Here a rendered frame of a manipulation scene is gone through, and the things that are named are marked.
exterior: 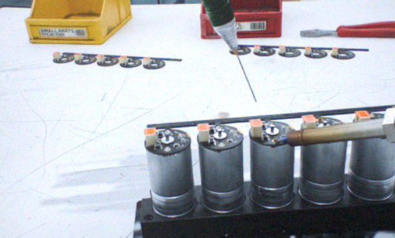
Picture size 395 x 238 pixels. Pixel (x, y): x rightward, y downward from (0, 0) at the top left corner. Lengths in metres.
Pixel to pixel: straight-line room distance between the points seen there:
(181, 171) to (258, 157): 0.04
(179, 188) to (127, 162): 0.11
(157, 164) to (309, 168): 0.08
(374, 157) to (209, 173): 0.09
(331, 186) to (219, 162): 0.06
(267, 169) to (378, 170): 0.06
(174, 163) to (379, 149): 0.11
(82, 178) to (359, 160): 0.19
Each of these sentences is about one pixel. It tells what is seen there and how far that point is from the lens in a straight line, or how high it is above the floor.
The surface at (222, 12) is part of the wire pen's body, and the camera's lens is 0.21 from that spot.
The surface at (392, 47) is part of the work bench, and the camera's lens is 0.56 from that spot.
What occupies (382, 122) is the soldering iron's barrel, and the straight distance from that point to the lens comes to 0.20.
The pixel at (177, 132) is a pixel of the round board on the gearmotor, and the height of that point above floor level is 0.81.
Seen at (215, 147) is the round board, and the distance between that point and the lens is 0.24.
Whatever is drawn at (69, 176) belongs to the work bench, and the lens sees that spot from 0.35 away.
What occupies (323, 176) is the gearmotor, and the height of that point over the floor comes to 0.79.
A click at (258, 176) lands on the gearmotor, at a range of 0.26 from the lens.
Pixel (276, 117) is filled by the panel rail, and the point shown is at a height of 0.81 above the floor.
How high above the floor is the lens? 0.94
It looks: 28 degrees down
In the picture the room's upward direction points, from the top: 4 degrees counter-clockwise
